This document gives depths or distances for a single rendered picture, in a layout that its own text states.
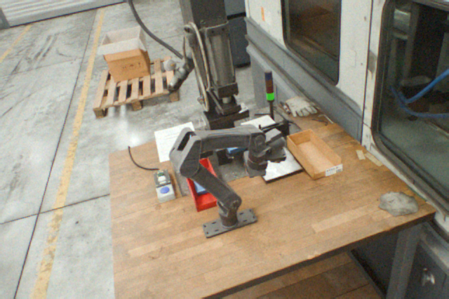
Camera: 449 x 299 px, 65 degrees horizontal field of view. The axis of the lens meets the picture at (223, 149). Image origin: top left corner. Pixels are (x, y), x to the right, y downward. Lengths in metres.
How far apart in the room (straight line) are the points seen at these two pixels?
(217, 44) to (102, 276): 1.77
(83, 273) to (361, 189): 1.91
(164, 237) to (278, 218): 0.43
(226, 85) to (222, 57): 0.12
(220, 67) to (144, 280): 0.82
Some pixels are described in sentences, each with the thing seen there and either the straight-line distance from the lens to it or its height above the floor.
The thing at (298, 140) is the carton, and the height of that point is 0.93.
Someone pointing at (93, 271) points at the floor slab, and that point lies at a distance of 2.65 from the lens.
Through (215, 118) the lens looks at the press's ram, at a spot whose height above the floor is 1.14.
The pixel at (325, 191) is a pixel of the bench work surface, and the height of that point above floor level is 0.90.
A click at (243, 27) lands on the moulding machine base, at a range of 4.63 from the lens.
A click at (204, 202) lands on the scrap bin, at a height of 0.91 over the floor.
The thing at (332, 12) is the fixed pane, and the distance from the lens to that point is 1.90.
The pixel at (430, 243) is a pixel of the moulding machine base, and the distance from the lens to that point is 1.60.
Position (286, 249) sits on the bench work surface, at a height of 0.90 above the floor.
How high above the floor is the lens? 1.88
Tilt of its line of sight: 35 degrees down
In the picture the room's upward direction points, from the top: 11 degrees counter-clockwise
